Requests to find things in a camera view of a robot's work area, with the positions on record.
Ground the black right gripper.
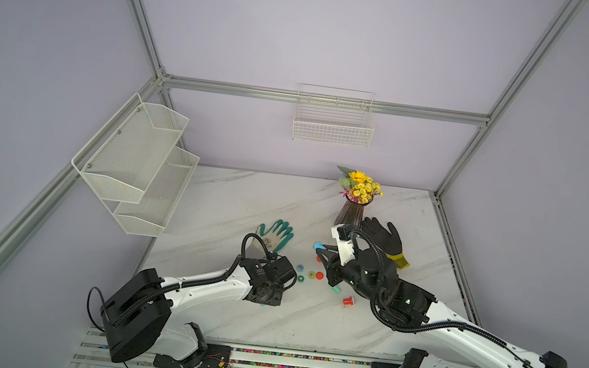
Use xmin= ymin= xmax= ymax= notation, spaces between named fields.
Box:
xmin=312 ymin=243 xmax=389 ymax=305

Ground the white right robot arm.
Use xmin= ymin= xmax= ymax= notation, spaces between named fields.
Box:
xmin=313 ymin=225 xmax=568 ymax=368

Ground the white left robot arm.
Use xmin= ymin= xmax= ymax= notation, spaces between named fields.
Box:
xmin=86 ymin=233 xmax=298 ymax=368

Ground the red stamp lower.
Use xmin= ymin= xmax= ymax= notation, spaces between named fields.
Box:
xmin=342 ymin=297 xmax=355 ymax=306

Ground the green grey work glove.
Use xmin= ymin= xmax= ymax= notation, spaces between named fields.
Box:
xmin=255 ymin=219 xmax=294 ymax=252

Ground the dark glass flower vase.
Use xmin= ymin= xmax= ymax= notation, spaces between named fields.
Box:
xmin=334 ymin=196 xmax=366 ymax=229

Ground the black yellow work glove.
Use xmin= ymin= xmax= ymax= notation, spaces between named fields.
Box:
xmin=361 ymin=218 xmax=410 ymax=270

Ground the yellow artificial flower bouquet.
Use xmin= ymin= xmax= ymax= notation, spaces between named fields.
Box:
xmin=337 ymin=166 xmax=383 ymax=206

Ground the white two-tier mesh shelf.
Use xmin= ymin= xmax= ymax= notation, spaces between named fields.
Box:
xmin=71 ymin=94 xmax=200 ymax=238

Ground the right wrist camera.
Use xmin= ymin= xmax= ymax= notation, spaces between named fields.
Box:
xmin=331 ymin=224 xmax=358 ymax=267

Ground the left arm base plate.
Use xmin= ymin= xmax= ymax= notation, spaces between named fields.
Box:
xmin=152 ymin=343 xmax=232 ymax=368

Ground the white wire wall basket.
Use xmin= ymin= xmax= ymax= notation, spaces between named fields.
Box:
xmin=291 ymin=83 xmax=375 ymax=149

